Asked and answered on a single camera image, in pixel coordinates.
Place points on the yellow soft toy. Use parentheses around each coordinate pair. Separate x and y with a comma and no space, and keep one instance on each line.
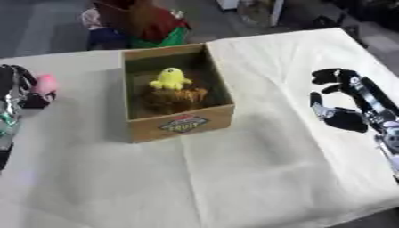
(170,78)

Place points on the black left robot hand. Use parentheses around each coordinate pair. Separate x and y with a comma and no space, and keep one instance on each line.
(34,101)

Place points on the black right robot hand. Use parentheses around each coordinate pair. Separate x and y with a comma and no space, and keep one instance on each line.
(349,118)

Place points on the red and green bag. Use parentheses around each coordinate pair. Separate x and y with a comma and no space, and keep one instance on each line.
(148,23)

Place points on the black chair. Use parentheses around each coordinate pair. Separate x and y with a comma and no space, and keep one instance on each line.
(358,14)

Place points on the pink soft toy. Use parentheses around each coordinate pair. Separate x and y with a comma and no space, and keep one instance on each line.
(47,83)

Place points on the white furniture frame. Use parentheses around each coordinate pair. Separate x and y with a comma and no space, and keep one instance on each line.
(254,10)

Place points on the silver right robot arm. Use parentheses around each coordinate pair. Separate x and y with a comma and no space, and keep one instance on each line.
(390,139)

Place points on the tan cardboard box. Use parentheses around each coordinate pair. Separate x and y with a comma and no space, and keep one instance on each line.
(179,124)

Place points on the brown soft toy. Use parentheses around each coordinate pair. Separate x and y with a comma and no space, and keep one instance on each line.
(174,99)

